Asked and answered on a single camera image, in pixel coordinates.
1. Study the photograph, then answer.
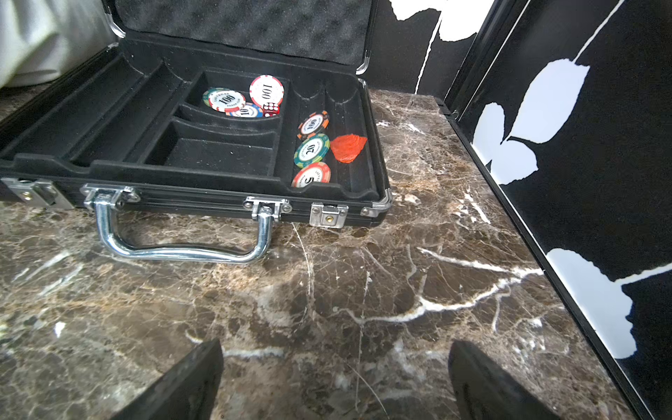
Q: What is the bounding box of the green white 100 chip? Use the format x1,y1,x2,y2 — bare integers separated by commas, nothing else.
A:
202,87,246,113

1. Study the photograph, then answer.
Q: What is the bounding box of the green 20 chip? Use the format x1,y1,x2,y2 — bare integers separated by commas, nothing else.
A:
294,133,331,168

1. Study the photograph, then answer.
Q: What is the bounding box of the red white 5 chip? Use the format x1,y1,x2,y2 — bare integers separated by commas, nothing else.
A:
292,162,332,188

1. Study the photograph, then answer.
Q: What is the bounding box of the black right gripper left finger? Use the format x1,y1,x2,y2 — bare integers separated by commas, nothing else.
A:
113,339,223,419

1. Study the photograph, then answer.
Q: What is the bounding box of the red white 100 chip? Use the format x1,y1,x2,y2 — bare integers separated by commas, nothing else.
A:
250,75,285,110

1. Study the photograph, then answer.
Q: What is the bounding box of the red die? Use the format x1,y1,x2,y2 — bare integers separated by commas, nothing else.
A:
261,103,280,117

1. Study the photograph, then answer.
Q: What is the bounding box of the red translucent chip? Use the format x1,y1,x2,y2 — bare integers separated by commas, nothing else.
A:
331,134,368,164

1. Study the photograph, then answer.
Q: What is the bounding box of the black poker chip case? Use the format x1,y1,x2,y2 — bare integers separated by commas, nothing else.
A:
1,1,392,264

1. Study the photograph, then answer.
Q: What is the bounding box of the orange black chip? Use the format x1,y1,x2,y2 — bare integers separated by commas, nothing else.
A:
297,110,330,141

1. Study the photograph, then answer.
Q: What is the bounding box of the cream cloth bag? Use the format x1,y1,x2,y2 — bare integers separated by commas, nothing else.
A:
1,0,117,88

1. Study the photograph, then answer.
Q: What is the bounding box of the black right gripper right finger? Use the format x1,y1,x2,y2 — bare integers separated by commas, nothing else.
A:
448,341,559,419

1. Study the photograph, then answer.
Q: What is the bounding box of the blue white chip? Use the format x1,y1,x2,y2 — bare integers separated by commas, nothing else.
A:
226,103,264,118

